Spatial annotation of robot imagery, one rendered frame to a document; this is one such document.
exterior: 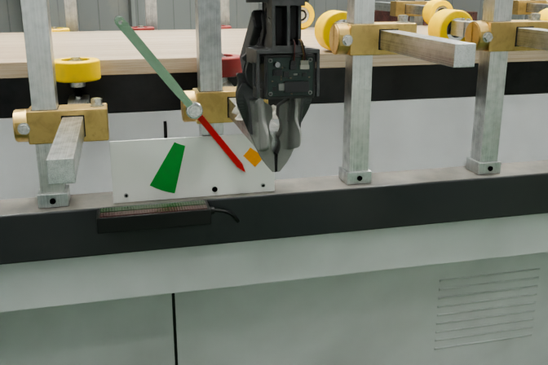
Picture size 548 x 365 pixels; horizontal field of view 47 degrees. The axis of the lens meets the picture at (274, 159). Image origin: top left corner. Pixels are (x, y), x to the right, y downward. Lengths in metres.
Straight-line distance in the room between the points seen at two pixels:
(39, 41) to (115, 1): 5.12
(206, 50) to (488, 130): 0.52
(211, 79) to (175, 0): 5.46
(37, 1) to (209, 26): 0.25
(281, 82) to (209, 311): 0.78
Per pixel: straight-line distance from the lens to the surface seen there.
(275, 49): 0.69
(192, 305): 1.37
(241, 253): 1.11
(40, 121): 1.00
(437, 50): 0.89
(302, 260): 1.15
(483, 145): 1.20
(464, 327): 1.62
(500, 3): 1.17
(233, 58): 1.14
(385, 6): 2.44
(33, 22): 0.99
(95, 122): 1.00
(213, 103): 1.00
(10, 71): 1.21
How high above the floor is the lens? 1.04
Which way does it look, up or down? 16 degrees down
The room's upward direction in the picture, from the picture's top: straight up
